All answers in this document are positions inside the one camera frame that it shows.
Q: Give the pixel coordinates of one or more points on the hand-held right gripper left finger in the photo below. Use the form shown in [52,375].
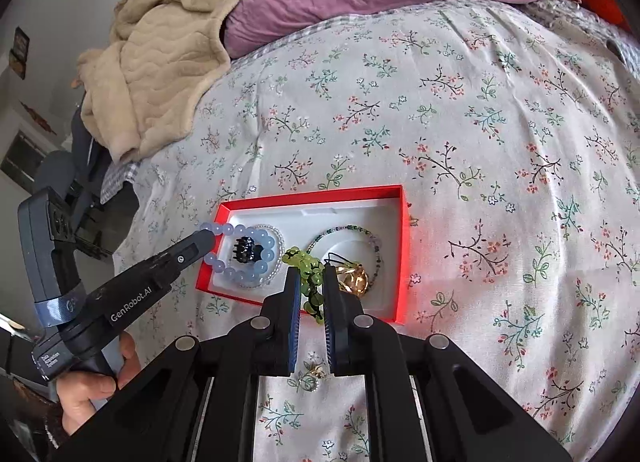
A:
[294,327]

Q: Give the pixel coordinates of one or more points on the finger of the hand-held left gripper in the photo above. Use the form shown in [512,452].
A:
[187,252]

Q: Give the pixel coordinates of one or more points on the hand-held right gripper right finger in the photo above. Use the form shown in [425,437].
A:
[330,332]

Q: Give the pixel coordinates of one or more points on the gold metal hair clip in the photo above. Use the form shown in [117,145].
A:
[352,282]

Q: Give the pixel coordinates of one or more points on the black claw hair clip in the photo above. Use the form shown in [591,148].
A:
[246,249]

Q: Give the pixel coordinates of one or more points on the red cardboard box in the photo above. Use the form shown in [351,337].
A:
[400,267]

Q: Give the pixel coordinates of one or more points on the person's left hand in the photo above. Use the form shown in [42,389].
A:
[85,397]

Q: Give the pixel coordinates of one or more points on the gold bow earring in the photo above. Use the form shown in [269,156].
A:
[311,377]

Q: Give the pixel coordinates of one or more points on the grey checked cloth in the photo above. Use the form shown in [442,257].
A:
[120,181]

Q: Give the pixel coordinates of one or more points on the dark grey chair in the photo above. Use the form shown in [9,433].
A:
[87,181]

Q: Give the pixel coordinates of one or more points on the beige fleece blanket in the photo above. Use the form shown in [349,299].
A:
[150,66]

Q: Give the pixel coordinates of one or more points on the floral bedsheet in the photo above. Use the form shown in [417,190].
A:
[475,141]

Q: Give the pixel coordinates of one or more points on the small dark wall plaque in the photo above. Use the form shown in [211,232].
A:
[19,51]

